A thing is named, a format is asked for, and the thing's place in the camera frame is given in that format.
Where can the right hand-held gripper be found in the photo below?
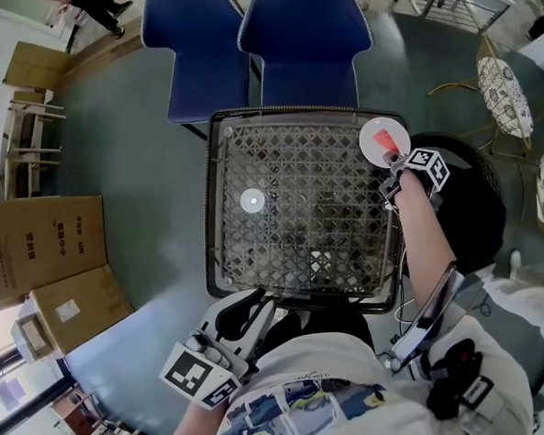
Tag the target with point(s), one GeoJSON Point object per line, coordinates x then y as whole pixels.
{"type": "Point", "coordinates": [429, 165]}

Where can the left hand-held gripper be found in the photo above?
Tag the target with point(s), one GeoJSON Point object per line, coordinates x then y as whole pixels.
{"type": "Point", "coordinates": [194, 373]}

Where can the white round plate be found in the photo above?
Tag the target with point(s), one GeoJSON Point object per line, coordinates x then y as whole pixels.
{"type": "Point", "coordinates": [369, 153]}

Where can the red object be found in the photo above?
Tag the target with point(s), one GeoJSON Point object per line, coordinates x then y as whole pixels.
{"type": "Point", "coordinates": [384, 140]}

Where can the person's left forearm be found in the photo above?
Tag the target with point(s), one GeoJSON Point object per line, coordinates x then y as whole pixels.
{"type": "Point", "coordinates": [188, 428]}

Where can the person's right forearm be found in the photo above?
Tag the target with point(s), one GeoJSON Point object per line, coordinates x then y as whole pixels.
{"type": "Point", "coordinates": [420, 235]}

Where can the black mesh-top table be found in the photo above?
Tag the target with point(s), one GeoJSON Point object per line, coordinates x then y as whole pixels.
{"type": "Point", "coordinates": [299, 210]}

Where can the person's black trousers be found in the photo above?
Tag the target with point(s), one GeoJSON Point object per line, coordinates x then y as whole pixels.
{"type": "Point", "coordinates": [315, 329]}

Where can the person's white printed t-shirt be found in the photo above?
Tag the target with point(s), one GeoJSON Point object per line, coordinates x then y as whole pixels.
{"type": "Point", "coordinates": [318, 370]}

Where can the black chest-mounted phone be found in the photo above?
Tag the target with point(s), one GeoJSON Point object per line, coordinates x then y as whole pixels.
{"type": "Point", "coordinates": [427, 313]}

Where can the blue upholstered chair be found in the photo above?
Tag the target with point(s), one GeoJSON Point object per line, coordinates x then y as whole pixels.
{"type": "Point", "coordinates": [305, 49]}
{"type": "Point", "coordinates": [200, 55]}

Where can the cardboard box with white label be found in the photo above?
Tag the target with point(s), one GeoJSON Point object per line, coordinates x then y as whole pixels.
{"type": "Point", "coordinates": [82, 306]}

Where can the white cloth bag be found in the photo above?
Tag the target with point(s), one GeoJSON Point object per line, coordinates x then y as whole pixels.
{"type": "Point", "coordinates": [525, 297]}

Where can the large cardboard box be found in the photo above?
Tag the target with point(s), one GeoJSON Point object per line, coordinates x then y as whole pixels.
{"type": "Point", "coordinates": [44, 244]}

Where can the white open carton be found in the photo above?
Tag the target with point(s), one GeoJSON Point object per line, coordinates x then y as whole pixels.
{"type": "Point", "coordinates": [29, 337]}

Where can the light wooden rack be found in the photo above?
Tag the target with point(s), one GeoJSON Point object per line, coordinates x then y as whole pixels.
{"type": "Point", "coordinates": [33, 151]}

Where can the flat cardboard box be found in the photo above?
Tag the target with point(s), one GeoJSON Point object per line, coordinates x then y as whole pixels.
{"type": "Point", "coordinates": [35, 65]}

